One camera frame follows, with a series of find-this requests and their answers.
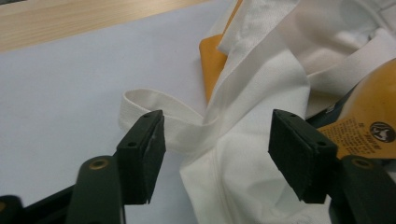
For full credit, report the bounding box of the white tote bag colourful print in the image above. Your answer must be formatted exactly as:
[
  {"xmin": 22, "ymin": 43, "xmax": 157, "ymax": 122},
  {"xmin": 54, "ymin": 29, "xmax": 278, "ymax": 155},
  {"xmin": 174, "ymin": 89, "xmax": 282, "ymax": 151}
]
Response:
[{"xmin": 118, "ymin": 0, "xmax": 396, "ymax": 224}]

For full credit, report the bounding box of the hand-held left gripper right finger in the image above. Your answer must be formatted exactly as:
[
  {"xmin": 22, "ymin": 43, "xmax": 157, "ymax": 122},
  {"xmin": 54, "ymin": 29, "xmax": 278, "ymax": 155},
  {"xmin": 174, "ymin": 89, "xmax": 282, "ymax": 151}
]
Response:
[{"xmin": 268, "ymin": 108, "xmax": 339, "ymax": 204}]

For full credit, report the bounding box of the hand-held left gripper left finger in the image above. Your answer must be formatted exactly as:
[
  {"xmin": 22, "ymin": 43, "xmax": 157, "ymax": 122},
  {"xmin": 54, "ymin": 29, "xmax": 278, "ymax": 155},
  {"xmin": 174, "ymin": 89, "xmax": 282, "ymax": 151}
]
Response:
[{"xmin": 115, "ymin": 109, "xmax": 167, "ymax": 205}]

